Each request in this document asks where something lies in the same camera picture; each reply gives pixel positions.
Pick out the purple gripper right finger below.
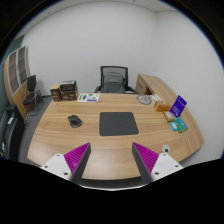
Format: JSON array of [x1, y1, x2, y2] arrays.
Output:
[[132, 142, 182, 184]]

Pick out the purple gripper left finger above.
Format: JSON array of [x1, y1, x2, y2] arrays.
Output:
[[41, 143, 91, 182]]

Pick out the black computer mouse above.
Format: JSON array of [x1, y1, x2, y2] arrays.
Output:
[[68, 115, 82, 128]]

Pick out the dark grey mouse pad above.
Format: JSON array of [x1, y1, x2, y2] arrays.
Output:
[[99, 112, 139, 136]]

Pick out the white round desk grommet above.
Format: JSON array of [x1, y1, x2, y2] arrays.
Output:
[[162, 144, 171, 153]]

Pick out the small blue packet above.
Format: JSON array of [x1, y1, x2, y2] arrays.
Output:
[[170, 122, 178, 131]]

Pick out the green patterned packet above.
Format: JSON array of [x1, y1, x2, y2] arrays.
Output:
[[174, 117, 188, 133]]

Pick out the small tan box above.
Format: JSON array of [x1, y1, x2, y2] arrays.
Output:
[[163, 111, 174, 122]]

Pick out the orange cardboard box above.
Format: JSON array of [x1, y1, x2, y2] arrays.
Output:
[[154, 101, 171, 112]]

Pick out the round grey patterned coaster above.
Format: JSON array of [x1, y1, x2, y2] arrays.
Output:
[[137, 95, 152, 105]]

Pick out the white green purple leaflet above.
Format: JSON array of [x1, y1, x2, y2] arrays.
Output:
[[77, 93, 100, 102]]

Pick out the white paper item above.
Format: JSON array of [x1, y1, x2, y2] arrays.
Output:
[[151, 94, 162, 101]]

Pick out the black equipment case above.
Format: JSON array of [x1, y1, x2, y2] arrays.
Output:
[[0, 105, 25, 161]]

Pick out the dark brown stacked boxes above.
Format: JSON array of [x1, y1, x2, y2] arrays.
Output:
[[60, 80, 78, 101]]

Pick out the brown cardboard box left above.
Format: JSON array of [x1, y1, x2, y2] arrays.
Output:
[[50, 84, 62, 102]]

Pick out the small black side chair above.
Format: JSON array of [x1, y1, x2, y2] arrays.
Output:
[[23, 75, 43, 112]]

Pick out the black mesh office chair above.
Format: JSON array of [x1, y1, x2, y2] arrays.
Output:
[[95, 66, 136, 94]]

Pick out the wooden glass-door cabinet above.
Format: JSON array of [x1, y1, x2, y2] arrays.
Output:
[[4, 46, 30, 117]]

